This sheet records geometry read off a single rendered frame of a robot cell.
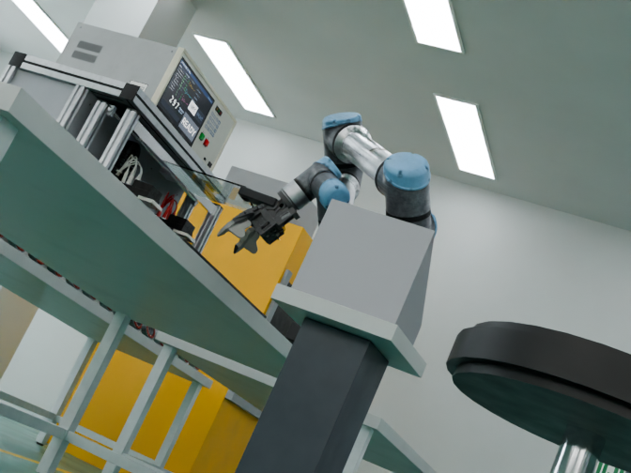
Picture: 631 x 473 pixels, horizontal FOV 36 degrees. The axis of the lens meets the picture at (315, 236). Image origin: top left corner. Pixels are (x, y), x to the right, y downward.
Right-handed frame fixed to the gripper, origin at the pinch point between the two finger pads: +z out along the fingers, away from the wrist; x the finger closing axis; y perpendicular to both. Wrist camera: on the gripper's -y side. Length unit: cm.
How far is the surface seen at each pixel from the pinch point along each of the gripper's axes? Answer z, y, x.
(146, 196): 9.8, -24.8, -3.4
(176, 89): -15, -49, -3
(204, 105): -18, -51, 14
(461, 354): -21, 102, -123
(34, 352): 234, -348, 533
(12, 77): 19, -73, -21
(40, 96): 16, -61, -21
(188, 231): 8.8, -25.4, 24.4
